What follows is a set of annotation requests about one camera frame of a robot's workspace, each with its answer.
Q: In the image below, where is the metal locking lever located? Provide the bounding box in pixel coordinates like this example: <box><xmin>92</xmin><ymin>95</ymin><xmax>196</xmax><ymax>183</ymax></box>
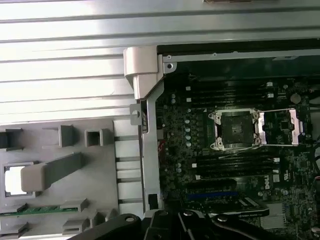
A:
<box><xmin>218</xmin><ymin>146</ymin><xmax>263</xmax><ymax>154</ymax></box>

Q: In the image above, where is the grey parts rack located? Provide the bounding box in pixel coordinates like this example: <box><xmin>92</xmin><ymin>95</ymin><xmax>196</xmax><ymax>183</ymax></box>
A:
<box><xmin>0</xmin><ymin>119</ymin><xmax>118</xmax><ymax>240</ymax></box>

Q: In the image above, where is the CPU socket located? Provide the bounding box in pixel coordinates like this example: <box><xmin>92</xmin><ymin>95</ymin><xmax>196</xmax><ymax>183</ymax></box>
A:
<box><xmin>208</xmin><ymin>107</ymin><xmax>261</xmax><ymax>151</ymax></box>

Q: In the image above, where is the metal socket cover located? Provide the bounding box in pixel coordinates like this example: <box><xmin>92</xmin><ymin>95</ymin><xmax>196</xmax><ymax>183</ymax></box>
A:
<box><xmin>258</xmin><ymin>107</ymin><xmax>305</xmax><ymax>147</ymax></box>

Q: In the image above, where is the beige plastic case corner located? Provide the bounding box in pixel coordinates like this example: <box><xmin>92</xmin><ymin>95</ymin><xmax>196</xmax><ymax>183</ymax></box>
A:
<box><xmin>123</xmin><ymin>46</ymin><xmax>165</xmax><ymax>101</ymax></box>

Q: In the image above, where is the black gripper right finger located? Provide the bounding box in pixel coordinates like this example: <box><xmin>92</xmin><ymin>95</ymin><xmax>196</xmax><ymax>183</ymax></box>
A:
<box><xmin>177</xmin><ymin>209</ymin><xmax>285</xmax><ymax>240</ymax></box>

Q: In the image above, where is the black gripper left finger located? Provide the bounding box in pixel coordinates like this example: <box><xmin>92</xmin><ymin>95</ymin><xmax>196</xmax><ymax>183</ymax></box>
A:
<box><xmin>56</xmin><ymin>209</ymin><xmax>185</xmax><ymax>240</ymax></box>

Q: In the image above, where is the green motherboard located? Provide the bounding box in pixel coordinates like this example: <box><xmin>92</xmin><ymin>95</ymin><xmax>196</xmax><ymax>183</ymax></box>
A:
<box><xmin>156</xmin><ymin>72</ymin><xmax>320</xmax><ymax>240</ymax></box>

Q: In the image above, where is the black RAM slot bank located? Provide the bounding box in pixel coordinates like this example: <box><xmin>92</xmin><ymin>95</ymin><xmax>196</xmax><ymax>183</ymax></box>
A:
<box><xmin>192</xmin><ymin>151</ymin><xmax>280</xmax><ymax>181</ymax></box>
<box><xmin>186</xmin><ymin>81</ymin><xmax>275</xmax><ymax>106</ymax></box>

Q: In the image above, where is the green RAM stick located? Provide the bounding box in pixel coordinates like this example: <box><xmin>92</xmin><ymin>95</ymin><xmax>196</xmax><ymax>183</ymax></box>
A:
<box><xmin>0</xmin><ymin>206</ymin><xmax>83</xmax><ymax>215</ymax></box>

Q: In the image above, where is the CPU silver top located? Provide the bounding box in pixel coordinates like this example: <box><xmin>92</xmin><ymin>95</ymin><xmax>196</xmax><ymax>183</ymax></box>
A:
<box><xmin>4</xmin><ymin>165</ymin><xmax>27</xmax><ymax>196</ymax></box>

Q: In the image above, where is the silver chipset heatsink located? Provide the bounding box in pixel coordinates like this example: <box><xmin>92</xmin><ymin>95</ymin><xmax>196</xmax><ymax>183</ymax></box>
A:
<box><xmin>259</xmin><ymin>202</ymin><xmax>291</xmax><ymax>231</ymax></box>

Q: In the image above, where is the black graphics card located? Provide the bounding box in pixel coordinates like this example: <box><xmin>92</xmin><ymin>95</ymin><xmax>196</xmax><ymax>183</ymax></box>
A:
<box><xmin>179</xmin><ymin>194</ymin><xmax>271</xmax><ymax>221</ymax></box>

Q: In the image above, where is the black open PC case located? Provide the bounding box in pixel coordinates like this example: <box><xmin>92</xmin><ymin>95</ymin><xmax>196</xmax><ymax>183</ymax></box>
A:
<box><xmin>129</xmin><ymin>37</ymin><xmax>320</xmax><ymax>240</ymax></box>

